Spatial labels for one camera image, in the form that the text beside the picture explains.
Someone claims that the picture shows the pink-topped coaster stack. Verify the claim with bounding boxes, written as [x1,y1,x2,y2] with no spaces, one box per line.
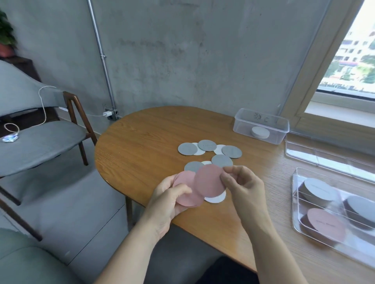
[300,208,347,244]

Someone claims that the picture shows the grey upholstered seat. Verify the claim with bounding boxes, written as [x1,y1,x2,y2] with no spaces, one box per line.
[0,228,84,284]

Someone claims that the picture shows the metal conduit pipe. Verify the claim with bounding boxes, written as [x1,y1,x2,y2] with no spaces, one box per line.
[87,0,116,111]

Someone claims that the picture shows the green potted plant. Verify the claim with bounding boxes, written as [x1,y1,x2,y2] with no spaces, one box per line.
[0,9,17,58]

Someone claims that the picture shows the stack of white coasters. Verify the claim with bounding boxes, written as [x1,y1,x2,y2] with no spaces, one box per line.
[251,126,270,139]

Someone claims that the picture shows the person's left hand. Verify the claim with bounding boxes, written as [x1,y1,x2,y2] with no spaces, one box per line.
[143,175,193,240]

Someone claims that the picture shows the person's left forearm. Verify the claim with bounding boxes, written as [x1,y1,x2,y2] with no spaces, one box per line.
[94,217,166,284]

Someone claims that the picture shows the dark wooden cabinet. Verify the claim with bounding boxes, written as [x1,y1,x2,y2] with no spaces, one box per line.
[0,56,41,83]

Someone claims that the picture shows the clear plastic tray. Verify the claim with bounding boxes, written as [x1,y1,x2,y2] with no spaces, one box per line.
[291,167,375,270]

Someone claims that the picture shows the white charging cable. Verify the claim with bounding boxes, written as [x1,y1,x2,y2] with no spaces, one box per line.
[4,85,106,138]

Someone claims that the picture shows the person's right forearm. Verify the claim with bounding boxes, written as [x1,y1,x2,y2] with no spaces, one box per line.
[245,217,309,284]

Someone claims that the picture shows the pink round coaster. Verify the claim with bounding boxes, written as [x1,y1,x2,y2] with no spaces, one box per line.
[195,164,228,198]

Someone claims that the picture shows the wooden chair with grey cushion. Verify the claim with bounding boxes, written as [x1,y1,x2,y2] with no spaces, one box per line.
[0,91,98,242]

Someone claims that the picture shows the clear plastic lid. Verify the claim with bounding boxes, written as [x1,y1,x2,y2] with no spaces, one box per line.
[285,132,375,185]

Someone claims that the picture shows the grey-topped coaster stack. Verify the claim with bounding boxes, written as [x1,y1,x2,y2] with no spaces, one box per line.
[343,195,375,231]
[298,178,340,208]

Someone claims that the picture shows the clear plastic storage box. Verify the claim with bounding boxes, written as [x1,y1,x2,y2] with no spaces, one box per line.
[233,108,290,145]

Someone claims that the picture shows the person's right hand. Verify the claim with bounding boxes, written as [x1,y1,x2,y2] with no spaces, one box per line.
[220,165,269,232]

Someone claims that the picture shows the grey round coaster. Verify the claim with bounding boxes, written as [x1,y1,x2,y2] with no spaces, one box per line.
[184,161,205,173]
[221,145,243,159]
[178,142,197,156]
[198,139,217,152]
[211,154,234,168]

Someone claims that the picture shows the stack of pink coasters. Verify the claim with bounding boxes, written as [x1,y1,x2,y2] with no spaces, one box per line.
[172,171,205,208]

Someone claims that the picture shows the person's black trousers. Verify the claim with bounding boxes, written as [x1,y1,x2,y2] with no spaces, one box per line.
[193,256,261,284]

